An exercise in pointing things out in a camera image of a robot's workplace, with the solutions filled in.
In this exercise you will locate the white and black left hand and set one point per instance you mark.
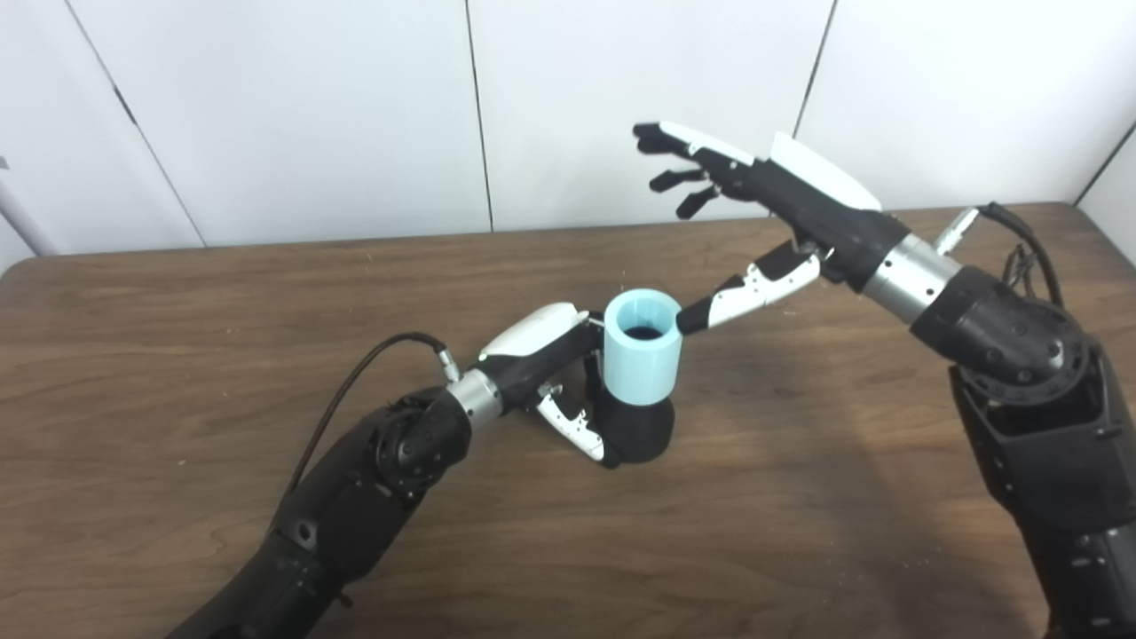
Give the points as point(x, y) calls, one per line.
point(532, 355)

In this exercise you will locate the white and black right hand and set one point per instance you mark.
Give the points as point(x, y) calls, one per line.
point(825, 222)

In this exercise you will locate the black flared nozzle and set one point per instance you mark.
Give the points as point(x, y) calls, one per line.
point(639, 435)

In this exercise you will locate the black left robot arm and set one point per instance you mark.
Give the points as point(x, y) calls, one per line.
point(355, 506)

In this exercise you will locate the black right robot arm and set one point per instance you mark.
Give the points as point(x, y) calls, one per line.
point(1038, 399)

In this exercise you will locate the white corner post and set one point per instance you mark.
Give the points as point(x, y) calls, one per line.
point(22, 217)

